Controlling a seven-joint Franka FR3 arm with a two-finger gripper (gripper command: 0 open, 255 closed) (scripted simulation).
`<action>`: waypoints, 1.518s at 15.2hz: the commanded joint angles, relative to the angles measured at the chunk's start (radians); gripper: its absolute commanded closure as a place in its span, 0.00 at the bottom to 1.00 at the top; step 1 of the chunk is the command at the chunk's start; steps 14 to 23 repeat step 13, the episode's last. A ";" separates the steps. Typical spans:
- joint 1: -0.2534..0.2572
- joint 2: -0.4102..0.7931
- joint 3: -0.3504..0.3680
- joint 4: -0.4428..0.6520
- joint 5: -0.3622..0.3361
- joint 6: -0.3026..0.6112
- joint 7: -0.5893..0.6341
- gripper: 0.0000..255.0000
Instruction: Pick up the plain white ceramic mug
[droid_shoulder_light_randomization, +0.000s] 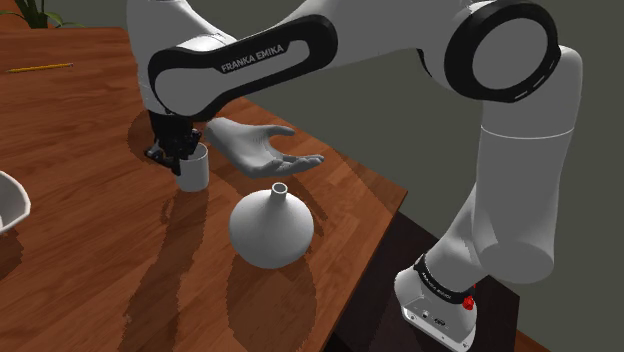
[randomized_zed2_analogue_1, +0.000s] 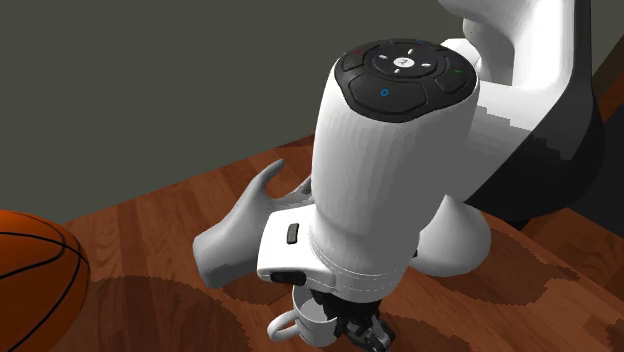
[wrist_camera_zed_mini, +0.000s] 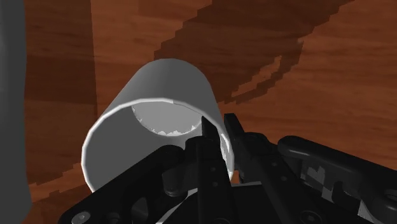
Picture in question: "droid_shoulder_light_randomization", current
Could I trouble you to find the white bowl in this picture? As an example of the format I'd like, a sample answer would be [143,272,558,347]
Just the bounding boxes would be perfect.
[0,170,32,236]

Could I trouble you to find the brown wooden table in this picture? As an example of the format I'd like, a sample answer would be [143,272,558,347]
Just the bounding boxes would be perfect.
[0,26,409,352]

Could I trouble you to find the white cup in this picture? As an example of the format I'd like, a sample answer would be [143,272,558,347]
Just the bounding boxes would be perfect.
[174,142,211,193]

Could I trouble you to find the yellow pencil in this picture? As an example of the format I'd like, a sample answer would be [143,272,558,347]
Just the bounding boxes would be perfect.
[5,62,75,75]

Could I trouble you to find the green potted plant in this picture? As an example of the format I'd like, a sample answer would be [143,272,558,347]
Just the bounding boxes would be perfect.
[0,0,85,30]

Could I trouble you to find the white round vase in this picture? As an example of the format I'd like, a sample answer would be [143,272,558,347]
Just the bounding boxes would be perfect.
[228,182,316,270]

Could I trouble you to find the white hand sculpture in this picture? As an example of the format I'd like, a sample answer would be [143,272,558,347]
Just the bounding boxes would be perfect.
[203,116,326,180]

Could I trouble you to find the dark robot stand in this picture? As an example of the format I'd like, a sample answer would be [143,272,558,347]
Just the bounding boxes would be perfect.
[323,211,521,352]

